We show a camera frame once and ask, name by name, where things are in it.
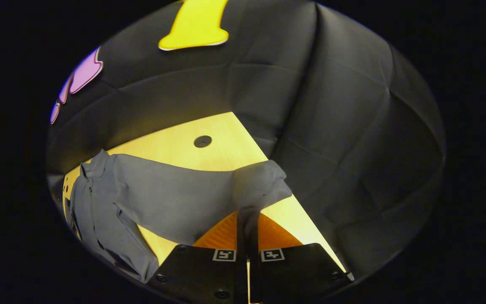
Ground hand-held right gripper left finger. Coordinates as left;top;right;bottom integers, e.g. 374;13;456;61
147;209;250;304

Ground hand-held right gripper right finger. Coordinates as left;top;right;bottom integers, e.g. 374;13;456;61
249;210;354;304

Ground grey long-sleeved shirt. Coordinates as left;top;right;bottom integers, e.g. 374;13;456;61
63;149;293;284

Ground black backdrop cloth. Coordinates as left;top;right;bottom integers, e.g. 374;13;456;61
45;0;447;281

